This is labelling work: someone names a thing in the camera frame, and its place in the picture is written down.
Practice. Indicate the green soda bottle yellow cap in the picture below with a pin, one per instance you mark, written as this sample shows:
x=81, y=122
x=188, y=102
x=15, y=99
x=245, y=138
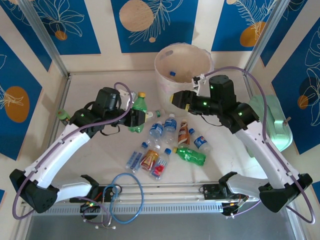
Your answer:
x=137, y=105
x=191, y=157

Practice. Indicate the blue label water bottle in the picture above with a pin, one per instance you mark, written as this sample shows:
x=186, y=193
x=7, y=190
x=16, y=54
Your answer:
x=170, y=126
x=156, y=131

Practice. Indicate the clear bottle blue striped label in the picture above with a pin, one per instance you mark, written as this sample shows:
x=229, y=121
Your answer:
x=135, y=158

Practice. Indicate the red gold label bottle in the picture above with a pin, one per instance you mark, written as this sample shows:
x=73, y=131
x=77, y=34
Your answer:
x=149, y=158

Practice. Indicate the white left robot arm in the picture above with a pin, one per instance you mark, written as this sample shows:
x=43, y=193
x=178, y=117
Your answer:
x=62, y=147

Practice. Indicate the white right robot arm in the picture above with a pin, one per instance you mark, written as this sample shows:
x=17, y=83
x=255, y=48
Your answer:
x=265, y=155

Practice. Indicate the cream plastic bin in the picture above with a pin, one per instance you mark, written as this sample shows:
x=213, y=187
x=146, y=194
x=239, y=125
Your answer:
x=172, y=100

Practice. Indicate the brown drink bottle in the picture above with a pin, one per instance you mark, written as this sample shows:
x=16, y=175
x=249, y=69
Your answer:
x=183, y=132

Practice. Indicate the Pepsi label water bottle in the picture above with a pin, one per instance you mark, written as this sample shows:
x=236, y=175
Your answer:
x=201, y=142

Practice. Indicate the small green-capped bottle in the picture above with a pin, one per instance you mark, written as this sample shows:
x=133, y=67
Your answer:
x=62, y=115

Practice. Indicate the clear bottle red blue label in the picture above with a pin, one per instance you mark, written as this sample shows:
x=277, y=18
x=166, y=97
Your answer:
x=160, y=166

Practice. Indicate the mint green case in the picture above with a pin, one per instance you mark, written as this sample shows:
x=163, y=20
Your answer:
x=277, y=120

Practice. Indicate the blue stethoscope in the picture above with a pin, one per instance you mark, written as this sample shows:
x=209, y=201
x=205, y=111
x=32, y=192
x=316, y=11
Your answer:
x=114, y=190

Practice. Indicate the aluminium side rail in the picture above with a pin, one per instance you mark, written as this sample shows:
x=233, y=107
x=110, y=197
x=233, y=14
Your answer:
x=63, y=90

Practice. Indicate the aluminium frame post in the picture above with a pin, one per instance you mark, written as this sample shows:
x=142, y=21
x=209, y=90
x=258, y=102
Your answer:
x=46, y=37
x=264, y=37

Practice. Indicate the aluminium mounting rail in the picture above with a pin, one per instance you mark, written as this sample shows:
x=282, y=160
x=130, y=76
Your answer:
x=162, y=192

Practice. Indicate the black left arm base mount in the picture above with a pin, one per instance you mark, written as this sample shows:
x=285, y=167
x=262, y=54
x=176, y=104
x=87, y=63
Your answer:
x=110, y=193

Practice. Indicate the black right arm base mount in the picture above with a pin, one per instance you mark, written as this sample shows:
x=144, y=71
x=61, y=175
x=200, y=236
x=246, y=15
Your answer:
x=210, y=191

